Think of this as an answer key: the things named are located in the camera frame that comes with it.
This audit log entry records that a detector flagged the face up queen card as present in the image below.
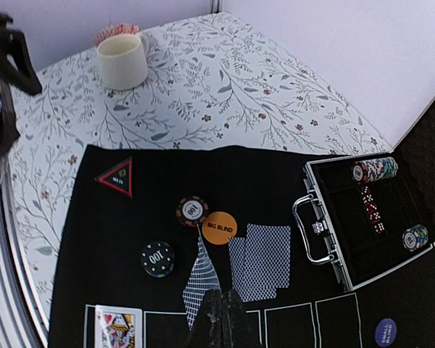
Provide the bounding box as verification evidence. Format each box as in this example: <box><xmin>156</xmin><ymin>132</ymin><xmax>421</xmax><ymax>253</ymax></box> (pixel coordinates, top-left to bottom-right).
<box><xmin>94</xmin><ymin>304</ymin><xmax>144</xmax><ymax>348</ymax></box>

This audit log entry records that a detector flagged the triangular all in button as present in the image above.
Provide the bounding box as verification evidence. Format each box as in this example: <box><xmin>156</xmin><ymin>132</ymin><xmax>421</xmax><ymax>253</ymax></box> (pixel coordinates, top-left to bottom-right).
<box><xmin>94</xmin><ymin>157</ymin><xmax>133</xmax><ymax>198</ymax></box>

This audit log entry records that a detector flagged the red patterned small bowl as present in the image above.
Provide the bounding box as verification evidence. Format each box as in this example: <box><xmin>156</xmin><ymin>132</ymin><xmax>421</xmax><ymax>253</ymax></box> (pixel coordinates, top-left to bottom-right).
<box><xmin>94</xmin><ymin>22</ymin><xmax>141</xmax><ymax>47</ymax></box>

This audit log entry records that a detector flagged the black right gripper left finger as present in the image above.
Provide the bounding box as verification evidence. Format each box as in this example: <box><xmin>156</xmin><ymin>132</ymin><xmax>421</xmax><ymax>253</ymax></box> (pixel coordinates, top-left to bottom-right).
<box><xmin>188</xmin><ymin>289</ymin><xmax>222</xmax><ymax>348</ymax></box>

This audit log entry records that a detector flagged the left aluminium frame post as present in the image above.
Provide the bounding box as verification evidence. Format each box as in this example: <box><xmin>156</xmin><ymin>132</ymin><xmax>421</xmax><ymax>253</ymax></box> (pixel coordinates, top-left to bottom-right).
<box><xmin>210</xmin><ymin>0</ymin><xmax>223</xmax><ymax>14</ymax></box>

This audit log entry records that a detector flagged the dealt blue card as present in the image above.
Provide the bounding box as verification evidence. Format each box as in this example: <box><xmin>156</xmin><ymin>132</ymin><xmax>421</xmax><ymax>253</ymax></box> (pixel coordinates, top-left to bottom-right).
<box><xmin>228</xmin><ymin>237</ymin><xmax>277</xmax><ymax>303</ymax></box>
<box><xmin>246</xmin><ymin>224</ymin><xmax>291</xmax><ymax>289</ymax></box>

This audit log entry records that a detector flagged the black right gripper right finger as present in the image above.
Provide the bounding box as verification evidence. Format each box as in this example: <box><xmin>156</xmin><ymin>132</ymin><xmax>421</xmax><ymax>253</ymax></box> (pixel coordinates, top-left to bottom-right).
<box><xmin>223</xmin><ymin>289</ymin><xmax>257</xmax><ymax>347</ymax></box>

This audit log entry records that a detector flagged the face up diamond card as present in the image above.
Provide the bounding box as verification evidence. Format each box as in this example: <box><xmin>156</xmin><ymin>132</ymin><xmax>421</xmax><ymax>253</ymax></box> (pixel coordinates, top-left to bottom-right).
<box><xmin>182</xmin><ymin>235</ymin><xmax>220</xmax><ymax>331</ymax></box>

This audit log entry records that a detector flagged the front aluminium rail base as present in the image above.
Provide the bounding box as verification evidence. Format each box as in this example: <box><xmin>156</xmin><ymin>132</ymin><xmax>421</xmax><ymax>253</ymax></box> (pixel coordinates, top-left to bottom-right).
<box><xmin>0</xmin><ymin>161</ymin><xmax>49</xmax><ymax>347</ymax></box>

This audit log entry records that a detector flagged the aluminium poker chip case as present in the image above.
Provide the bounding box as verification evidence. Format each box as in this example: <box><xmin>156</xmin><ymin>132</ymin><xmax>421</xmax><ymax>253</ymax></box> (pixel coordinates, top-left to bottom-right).
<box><xmin>291</xmin><ymin>78</ymin><xmax>435</xmax><ymax>294</ymax></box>

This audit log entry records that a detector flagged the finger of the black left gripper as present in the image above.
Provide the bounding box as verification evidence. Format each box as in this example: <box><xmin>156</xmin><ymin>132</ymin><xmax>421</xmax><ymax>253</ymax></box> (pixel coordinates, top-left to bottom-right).
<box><xmin>0</xmin><ymin>79</ymin><xmax>20</xmax><ymax>159</ymax></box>
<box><xmin>0</xmin><ymin>12</ymin><xmax>42</xmax><ymax>96</ymax></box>

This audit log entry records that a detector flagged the red dice row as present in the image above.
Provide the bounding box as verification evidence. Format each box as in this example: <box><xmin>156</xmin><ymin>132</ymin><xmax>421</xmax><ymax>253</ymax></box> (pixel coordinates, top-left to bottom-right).
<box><xmin>360</xmin><ymin>186</ymin><xmax>386</xmax><ymax>235</ymax></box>

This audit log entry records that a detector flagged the cream cylindrical cup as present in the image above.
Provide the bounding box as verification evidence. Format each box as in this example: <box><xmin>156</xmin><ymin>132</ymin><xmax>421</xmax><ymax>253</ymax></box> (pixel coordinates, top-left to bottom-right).
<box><xmin>96</xmin><ymin>33</ymin><xmax>149</xmax><ymax>91</ymax></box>

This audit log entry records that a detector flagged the orange big blind button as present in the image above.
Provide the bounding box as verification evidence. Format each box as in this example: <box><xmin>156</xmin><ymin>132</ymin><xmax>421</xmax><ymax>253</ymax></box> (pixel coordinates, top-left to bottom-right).
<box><xmin>202</xmin><ymin>211</ymin><xmax>238</xmax><ymax>245</ymax></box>

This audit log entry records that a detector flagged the black poker table mat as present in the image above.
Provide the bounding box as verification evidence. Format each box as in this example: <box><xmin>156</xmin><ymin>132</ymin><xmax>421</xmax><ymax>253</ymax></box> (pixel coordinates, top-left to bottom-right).
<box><xmin>48</xmin><ymin>146</ymin><xmax>435</xmax><ymax>347</ymax></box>

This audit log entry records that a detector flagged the orange black chip stack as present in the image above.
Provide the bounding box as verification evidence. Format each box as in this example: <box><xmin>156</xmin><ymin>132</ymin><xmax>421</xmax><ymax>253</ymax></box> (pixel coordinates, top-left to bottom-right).
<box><xmin>175</xmin><ymin>195</ymin><xmax>210</xmax><ymax>227</ymax></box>

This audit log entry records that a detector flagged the purple small blind button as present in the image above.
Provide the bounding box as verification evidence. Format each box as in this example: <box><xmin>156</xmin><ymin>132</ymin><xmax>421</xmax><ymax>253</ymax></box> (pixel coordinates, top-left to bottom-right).
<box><xmin>374</xmin><ymin>318</ymin><xmax>397</xmax><ymax>347</ymax></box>

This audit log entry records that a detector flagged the orange and blue chip row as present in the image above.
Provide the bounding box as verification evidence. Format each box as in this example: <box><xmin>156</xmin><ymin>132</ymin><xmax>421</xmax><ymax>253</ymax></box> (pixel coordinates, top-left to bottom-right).
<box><xmin>352</xmin><ymin>157</ymin><xmax>399</xmax><ymax>184</ymax></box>

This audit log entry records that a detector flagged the black and green chip stack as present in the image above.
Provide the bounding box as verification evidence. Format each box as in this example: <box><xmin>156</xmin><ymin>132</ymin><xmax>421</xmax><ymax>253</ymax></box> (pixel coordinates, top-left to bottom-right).
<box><xmin>141</xmin><ymin>241</ymin><xmax>175</xmax><ymax>278</ymax></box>

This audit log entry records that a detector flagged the green blue black chip row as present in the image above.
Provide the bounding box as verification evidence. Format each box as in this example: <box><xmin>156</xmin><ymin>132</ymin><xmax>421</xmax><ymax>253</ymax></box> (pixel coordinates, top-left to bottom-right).
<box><xmin>402</xmin><ymin>224</ymin><xmax>429</xmax><ymax>252</ymax></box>

